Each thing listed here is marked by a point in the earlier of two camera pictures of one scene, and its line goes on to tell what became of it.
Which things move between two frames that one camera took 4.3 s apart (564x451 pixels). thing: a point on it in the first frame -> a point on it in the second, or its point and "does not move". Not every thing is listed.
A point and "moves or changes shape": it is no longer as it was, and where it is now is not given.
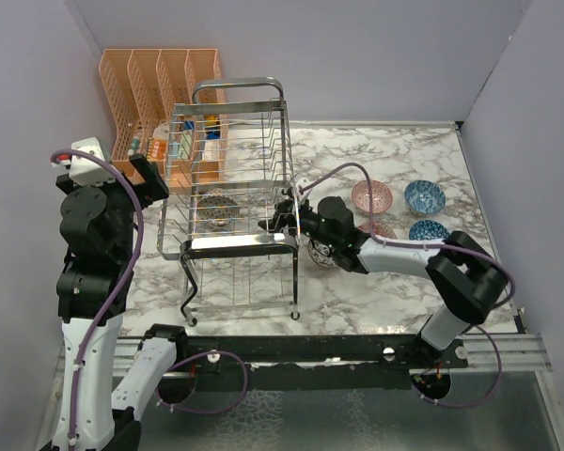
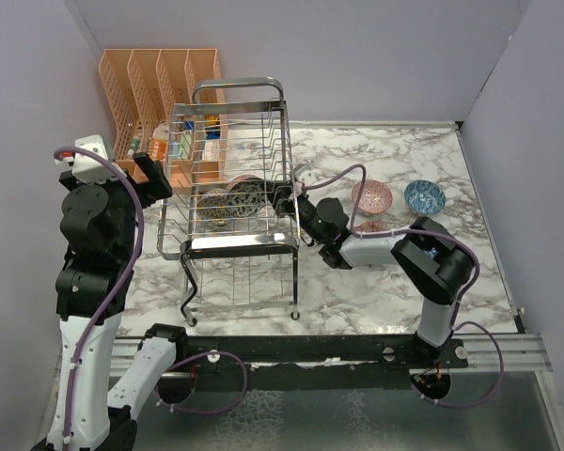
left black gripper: [153, 187] does not move
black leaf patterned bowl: [321, 253] moves or changes shape
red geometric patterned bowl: [380, 228] does not move
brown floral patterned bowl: [217, 207] does not move
